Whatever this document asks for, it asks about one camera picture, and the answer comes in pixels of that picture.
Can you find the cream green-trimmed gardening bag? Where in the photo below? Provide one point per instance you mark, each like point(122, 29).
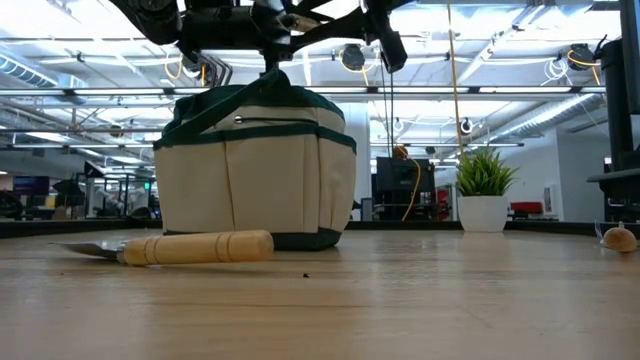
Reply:
point(260, 190)

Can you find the grey computer desk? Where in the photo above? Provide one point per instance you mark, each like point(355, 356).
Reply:
point(620, 182)

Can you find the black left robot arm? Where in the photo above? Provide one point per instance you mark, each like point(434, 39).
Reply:
point(150, 20)

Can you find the green plant in white pot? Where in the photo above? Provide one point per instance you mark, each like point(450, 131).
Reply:
point(482, 210)

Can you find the black metal table frame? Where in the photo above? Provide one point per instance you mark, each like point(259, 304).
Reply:
point(75, 227)

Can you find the black computer monitor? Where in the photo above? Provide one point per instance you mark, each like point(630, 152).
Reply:
point(625, 100)

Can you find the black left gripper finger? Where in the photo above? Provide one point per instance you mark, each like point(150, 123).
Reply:
point(392, 45)

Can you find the black background monitor cart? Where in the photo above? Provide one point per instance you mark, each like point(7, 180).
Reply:
point(400, 180)

